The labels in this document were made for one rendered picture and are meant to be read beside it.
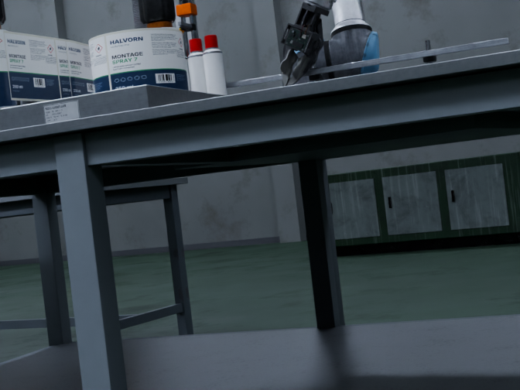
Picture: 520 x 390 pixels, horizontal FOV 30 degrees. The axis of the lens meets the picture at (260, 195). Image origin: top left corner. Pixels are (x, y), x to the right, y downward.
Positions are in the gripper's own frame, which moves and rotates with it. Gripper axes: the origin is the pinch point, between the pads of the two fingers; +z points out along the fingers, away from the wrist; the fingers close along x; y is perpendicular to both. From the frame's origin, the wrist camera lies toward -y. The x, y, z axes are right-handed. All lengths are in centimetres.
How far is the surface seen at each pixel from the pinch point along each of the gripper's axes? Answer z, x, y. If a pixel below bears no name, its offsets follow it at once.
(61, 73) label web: 15, -36, 43
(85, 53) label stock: 11, -39, 31
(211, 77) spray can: 6.4, -18.7, 3.7
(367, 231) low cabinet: 136, -90, -619
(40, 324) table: 158, -121, -149
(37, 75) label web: 17, -37, 52
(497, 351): 40, 74, -2
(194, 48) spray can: 1.4, -27.2, 1.4
